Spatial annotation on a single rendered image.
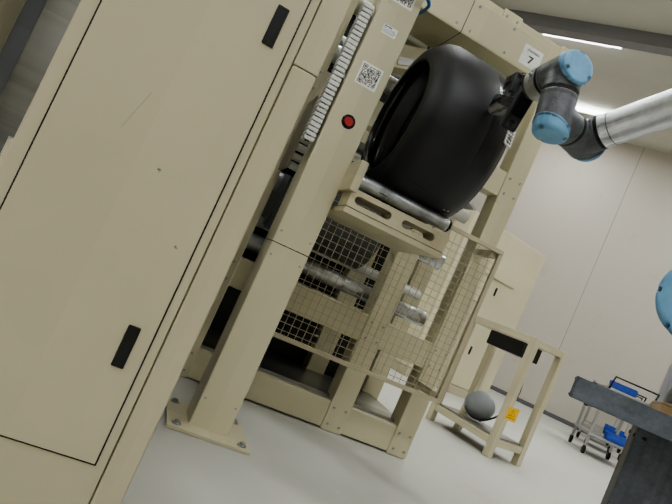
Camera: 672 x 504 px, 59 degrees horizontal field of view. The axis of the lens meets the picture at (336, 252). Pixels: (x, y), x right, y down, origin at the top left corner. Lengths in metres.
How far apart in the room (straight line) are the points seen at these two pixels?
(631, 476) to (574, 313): 11.58
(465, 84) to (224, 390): 1.18
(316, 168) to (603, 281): 11.30
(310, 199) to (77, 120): 0.96
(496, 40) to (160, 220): 1.75
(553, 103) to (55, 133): 1.10
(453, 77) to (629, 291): 11.21
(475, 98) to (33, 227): 1.29
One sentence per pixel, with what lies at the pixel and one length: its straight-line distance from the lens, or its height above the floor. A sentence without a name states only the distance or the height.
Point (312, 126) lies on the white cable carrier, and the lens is 1.91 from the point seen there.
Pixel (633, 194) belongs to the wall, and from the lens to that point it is 13.39.
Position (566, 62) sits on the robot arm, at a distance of 1.60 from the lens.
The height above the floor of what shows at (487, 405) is 0.27.
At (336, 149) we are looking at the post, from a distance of 1.91.
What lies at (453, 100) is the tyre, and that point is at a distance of 1.85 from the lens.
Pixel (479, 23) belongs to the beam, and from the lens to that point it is 2.49.
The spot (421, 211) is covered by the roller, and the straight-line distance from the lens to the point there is 1.92.
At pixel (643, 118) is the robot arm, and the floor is 1.23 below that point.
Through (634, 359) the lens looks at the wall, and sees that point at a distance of 12.75.
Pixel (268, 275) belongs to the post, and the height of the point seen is 0.52.
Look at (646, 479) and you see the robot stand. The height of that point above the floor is 0.48.
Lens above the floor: 0.56
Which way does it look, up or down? 3 degrees up
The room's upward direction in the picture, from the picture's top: 24 degrees clockwise
